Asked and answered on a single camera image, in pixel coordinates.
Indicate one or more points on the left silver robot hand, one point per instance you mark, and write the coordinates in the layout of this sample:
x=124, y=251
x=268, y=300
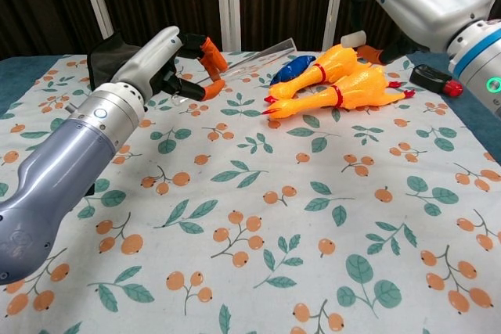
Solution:
x=145, y=60

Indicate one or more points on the white cork stopper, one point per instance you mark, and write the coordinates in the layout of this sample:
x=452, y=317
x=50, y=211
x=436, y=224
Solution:
x=352, y=39

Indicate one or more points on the clear glass test tube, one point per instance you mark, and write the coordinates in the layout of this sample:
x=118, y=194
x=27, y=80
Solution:
x=270, y=54

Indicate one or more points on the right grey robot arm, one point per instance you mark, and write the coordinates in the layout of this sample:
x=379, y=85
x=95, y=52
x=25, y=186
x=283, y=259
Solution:
x=481, y=60

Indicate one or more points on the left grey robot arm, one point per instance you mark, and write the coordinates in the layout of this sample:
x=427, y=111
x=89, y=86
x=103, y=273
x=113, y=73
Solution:
x=66, y=162

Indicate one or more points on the dark grey pouch green lining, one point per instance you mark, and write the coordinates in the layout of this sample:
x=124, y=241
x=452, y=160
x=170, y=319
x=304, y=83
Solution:
x=105, y=60

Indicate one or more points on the black device with red cap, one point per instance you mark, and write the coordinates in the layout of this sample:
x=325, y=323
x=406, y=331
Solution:
x=426, y=76

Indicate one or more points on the yellow rubber chicken toy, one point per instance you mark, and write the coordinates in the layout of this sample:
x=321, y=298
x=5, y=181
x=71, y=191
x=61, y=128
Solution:
x=332, y=66
x=352, y=87

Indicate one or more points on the blue foil packet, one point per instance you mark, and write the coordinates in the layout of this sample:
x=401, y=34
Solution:
x=293, y=68

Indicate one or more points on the floral print tablecloth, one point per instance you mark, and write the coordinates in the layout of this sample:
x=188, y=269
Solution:
x=250, y=201

